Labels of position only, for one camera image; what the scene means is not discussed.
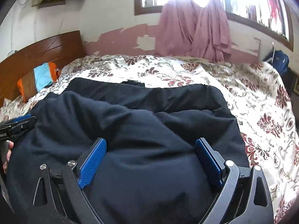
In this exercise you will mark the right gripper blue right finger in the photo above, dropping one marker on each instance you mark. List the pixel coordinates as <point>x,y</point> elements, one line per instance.
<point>212,163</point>

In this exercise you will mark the orange blue striped pillow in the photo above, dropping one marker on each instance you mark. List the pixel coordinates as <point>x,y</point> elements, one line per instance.
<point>37,79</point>

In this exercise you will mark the right pink curtain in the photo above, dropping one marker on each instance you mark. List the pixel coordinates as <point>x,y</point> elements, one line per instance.
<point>211,39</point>

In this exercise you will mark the blue backpack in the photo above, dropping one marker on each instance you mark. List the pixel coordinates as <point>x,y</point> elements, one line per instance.
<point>279,60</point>

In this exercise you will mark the floral bed quilt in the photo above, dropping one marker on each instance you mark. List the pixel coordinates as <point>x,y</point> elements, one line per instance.
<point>255,94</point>

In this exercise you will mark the pink curtain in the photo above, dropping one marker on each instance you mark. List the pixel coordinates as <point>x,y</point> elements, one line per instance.
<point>211,39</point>
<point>176,29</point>

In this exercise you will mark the person's left hand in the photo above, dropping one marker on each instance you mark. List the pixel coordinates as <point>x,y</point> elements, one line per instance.
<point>8,152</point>

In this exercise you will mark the left pink curtain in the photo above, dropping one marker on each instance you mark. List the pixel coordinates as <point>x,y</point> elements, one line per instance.
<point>176,29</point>

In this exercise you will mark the black padded jacket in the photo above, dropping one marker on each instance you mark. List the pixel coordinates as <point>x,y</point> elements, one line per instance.
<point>150,173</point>

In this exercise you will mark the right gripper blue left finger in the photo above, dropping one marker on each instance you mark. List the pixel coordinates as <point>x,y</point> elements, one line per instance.
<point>89,161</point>

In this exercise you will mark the brown wooden headboard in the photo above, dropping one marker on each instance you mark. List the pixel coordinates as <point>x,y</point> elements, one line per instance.
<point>60,49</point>

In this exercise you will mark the red hanging garment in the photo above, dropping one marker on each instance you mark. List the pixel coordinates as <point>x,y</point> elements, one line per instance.
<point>274,9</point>

